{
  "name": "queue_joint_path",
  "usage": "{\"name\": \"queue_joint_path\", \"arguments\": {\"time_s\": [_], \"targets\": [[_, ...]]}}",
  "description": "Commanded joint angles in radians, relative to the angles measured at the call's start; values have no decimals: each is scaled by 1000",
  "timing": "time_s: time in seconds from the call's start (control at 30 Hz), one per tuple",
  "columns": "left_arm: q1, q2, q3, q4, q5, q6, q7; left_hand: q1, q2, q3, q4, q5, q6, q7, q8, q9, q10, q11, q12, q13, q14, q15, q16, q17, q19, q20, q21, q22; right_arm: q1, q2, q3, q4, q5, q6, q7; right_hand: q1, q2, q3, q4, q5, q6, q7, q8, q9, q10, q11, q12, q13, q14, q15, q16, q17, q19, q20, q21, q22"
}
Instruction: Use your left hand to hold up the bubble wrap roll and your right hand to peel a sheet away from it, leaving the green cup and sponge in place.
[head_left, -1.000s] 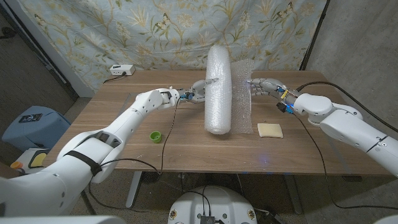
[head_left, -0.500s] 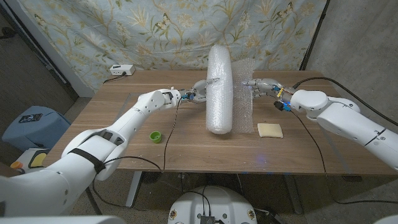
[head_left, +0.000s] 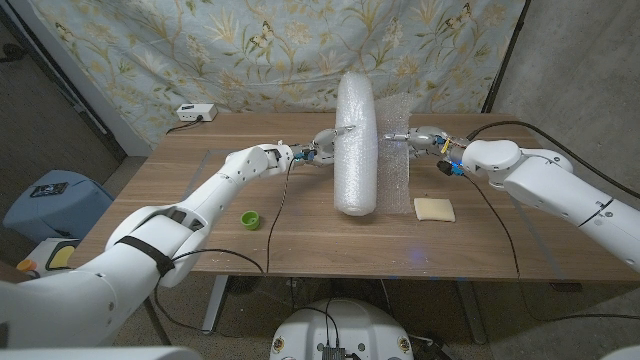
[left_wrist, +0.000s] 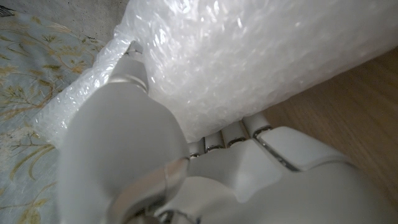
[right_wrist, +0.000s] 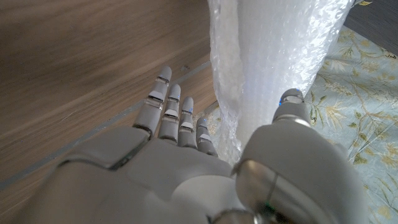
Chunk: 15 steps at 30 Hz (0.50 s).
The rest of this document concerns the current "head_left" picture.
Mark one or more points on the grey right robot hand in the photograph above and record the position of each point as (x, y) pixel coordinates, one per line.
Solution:
(427, 140)

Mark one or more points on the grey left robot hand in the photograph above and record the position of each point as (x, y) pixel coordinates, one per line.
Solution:
(322, 150)

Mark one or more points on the bubble wrap roll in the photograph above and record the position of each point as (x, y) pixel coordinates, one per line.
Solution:
(355, 150)

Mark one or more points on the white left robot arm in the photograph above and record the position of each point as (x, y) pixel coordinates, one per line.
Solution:
(150, 250)

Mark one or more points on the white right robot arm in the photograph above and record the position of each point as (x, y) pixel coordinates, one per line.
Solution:
(550, 185)

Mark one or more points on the pale yellow sponge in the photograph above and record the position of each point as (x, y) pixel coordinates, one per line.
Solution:
(434, 209)

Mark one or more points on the small green cup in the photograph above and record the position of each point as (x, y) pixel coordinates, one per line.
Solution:
(250, 220)

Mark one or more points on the black backdrop stand pole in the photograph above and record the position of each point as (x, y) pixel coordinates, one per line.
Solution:
(505, 55)

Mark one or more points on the white power strip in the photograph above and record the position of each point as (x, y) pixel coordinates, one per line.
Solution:
(196, 112)

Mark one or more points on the grey table leg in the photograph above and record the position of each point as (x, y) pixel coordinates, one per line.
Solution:
(472, 315)

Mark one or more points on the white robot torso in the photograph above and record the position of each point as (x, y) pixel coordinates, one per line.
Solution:
(345, 330)

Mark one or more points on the white table leg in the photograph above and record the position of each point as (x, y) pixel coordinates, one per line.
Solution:
(215, 305)

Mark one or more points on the floral blue backdrop cloth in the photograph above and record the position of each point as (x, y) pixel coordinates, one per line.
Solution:
(150, 40)

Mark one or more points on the blue plastic bin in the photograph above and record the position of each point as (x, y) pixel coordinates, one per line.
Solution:
(55, 205)

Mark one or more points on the white box with yellow pad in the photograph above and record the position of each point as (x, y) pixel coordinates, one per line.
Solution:
(60, 257)

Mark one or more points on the grey slanted frame post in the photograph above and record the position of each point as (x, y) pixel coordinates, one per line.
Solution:
(75, 75)

